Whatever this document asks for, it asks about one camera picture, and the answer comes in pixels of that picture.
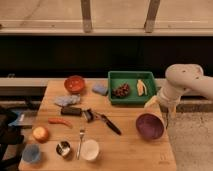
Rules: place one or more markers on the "silver fork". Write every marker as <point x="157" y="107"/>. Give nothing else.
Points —
<point x="81" y="136"/>

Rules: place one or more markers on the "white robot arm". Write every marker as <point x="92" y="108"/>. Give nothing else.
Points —
<point x="179" y="79"/>

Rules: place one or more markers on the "small metal cup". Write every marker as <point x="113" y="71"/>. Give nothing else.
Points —
<point x="63" y="148"/>

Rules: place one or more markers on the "black rectangular block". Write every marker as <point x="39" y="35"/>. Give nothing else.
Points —
<point x="72" y="111"/>

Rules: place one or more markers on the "red bowl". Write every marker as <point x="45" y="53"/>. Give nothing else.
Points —
<point x="74" y="84"/>

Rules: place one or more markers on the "blue sponge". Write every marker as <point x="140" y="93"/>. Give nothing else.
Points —
<point x="100" y="89"/>

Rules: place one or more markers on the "red yellow apple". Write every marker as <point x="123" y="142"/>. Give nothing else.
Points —
<point x="41" y="134"/>

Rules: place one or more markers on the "white cup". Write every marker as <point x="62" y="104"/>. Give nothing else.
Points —
<point x="90" y="150"/>

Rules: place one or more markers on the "dark grape bunch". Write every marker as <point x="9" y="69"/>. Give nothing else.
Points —
<point x="122" y="91"/>

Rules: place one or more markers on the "black handled peeler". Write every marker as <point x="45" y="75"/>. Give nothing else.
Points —
<point x="91" y="116"/>

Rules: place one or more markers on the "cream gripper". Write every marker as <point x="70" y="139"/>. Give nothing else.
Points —
<point x="157" y="101"/>

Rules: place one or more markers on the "crumpled blue cloth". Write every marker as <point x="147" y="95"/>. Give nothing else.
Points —
<point x="67" y="100"/>

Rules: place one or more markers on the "yellow banana peel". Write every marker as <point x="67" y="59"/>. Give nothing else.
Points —
<point x="141" y="88"/>

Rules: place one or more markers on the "blue cup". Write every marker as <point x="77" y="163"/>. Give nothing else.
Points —
<point x="31" y="153"/>

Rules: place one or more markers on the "green plastic tray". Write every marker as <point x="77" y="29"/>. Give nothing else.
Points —
<point x="122" y="79"/>

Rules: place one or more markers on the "purple bowl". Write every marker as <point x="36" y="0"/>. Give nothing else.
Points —
<point x="149" y="126"/>

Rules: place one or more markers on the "black chair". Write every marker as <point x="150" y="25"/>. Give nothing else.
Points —
<point x="9" y="135"/>

